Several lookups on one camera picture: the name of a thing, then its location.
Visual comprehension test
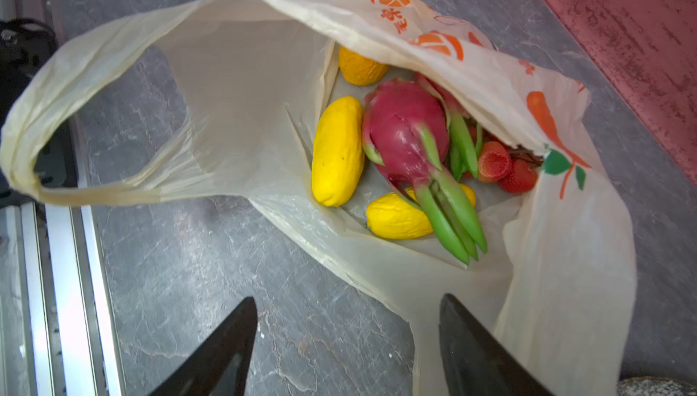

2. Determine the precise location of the red lychee bunch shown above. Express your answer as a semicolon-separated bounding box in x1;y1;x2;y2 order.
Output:
477;130;543;194

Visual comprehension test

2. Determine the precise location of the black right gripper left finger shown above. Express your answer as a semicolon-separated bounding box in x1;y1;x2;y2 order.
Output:
151;296;258;395

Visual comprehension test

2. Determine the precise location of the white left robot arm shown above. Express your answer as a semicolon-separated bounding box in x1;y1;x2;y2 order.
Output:
1;0;208;207

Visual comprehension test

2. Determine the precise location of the pink dragon fruit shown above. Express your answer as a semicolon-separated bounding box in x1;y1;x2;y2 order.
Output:
362;78;488;265

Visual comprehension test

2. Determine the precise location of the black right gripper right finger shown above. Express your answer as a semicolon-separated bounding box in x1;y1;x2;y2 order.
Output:
439;294;551;395

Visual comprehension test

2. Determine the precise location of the fruit print plastic bag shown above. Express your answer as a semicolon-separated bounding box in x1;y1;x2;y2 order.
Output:
1;0;637;395

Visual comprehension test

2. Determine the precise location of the orange yellow fruit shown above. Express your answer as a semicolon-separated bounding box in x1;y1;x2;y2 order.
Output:
339;46;390;87

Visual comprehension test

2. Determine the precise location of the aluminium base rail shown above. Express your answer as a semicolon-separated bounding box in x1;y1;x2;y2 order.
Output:
1;0;125;395

